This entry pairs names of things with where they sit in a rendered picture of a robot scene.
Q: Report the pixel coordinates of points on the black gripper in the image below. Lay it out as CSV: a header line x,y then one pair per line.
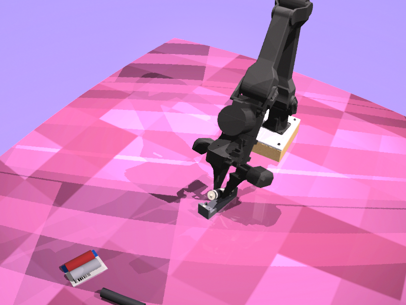
x,y
257,176

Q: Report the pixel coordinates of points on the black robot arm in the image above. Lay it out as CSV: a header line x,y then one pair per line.
x,y
267,84

